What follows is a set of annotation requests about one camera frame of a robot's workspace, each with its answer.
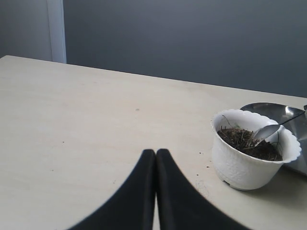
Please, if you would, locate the silver metal spork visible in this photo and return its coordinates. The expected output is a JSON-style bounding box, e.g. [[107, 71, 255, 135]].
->
[[251, 111, 306, 147]]

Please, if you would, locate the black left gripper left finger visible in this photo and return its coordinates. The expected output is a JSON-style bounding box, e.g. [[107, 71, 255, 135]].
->
[[70, 149, 156, 230]]

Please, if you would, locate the round stainless steel plate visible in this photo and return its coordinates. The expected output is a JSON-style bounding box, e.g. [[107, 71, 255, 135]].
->
[[241, 103, 307, 175]]

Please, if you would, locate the dark potting soil with fibers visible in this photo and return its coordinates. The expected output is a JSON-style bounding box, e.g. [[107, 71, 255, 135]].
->
[[217, 128, 283, 161]]

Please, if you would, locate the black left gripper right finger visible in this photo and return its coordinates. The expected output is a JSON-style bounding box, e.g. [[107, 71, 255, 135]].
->
[[156, 149, 242, 230]]

